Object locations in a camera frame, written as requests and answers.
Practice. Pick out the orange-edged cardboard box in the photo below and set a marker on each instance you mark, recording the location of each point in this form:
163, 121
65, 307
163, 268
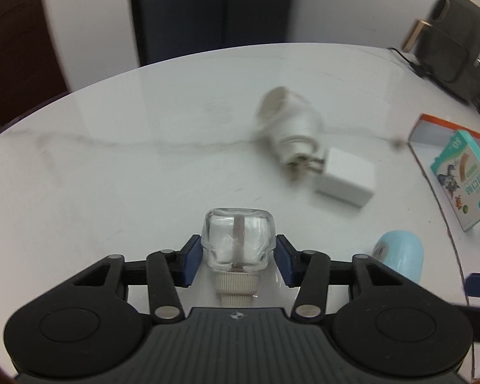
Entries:
425, 128

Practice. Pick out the dark grey air fryer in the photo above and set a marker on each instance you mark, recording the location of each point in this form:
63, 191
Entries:
451, 48

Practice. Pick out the white wall charger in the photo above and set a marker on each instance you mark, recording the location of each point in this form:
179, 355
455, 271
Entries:
345, 178

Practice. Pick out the white plug-in repellent heater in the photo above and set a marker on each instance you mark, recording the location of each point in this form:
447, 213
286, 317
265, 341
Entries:
294, 128

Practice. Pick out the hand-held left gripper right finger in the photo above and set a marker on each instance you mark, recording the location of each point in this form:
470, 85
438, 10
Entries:
284, 256

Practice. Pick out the brown wooden door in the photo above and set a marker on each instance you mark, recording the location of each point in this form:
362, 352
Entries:
16, 40

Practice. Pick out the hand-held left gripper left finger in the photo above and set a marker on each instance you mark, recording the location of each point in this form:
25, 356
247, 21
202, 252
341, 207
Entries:
192, 256

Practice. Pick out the teal bandage box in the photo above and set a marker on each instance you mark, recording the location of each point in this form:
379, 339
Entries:
467, 180

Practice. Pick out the clear glass bottle white cap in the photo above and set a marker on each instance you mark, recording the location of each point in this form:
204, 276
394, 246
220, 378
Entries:
224, 240

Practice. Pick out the toothpick jar blue lid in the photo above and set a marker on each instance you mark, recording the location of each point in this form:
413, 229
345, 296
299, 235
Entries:
401, 254

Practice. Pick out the dark refrigerator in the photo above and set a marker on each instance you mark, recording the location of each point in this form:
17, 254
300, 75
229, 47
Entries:
212, 12

